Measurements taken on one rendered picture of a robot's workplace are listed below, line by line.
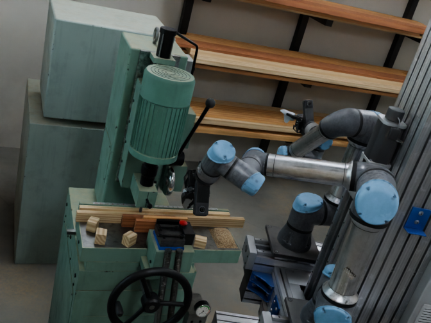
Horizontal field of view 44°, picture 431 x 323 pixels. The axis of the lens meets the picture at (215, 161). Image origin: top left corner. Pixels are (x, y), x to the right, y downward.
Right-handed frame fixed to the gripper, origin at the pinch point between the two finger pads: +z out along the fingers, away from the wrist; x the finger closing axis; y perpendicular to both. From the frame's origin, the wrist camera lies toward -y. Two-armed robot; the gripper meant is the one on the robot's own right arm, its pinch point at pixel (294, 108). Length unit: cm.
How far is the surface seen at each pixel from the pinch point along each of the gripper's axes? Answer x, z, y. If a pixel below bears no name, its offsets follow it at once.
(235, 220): -49, -58, 24
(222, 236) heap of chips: -58, -68, 24
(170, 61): -78, -47, -39
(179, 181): -69, -42, 14
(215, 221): -58, -58, 23
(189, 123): -67, -40, -12
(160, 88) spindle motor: -86, -65, -35
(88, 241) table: -108, -70, 19
